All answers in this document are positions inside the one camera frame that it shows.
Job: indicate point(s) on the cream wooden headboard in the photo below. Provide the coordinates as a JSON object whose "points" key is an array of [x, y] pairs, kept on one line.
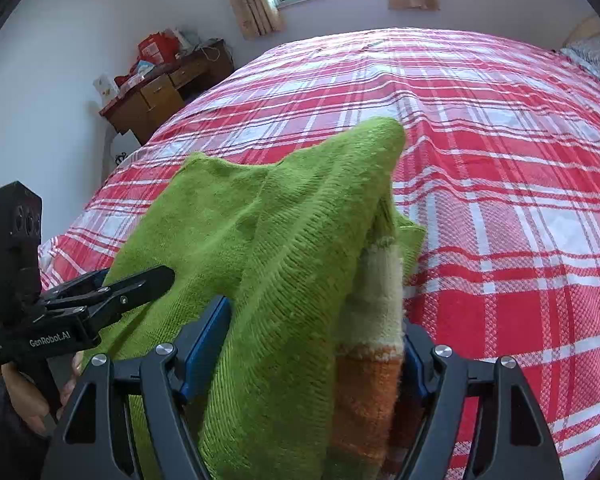
{"points": [[586, 29]]}

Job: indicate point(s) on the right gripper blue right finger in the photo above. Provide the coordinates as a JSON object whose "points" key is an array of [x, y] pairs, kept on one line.
{"points": [[511, 438]]}

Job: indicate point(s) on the white card on desk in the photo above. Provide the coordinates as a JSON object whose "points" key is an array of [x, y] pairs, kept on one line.
{"points": [[107, 88]]}

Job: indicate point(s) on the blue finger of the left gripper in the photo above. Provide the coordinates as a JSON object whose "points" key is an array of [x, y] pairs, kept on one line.
{"points": [[84, 289], [121, 296]]}

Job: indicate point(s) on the brown wooden desk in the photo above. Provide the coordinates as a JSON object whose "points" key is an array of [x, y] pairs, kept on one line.
{"points": [[150, 103]]}

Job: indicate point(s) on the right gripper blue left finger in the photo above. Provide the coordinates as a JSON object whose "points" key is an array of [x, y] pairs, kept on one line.
{"points": [[95, 438]]}

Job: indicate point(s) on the red plaid bed cover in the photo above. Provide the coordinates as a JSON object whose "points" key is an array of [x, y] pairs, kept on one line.
{"points": [[501, 166]]}

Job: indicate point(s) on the white printed paper bag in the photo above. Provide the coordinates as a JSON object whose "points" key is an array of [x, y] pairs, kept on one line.
{"points": [[117, 147]]}

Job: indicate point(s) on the green striped knit sweater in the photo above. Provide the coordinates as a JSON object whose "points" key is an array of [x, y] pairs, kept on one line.
{"points": [[312, 255]]}

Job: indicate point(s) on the red gift bag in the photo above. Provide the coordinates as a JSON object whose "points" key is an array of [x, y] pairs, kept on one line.
{"points": [[158, 49]]}

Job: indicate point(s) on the person's left hand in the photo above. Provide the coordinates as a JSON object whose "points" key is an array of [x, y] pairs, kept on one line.
{"points": [[29, 404]]}

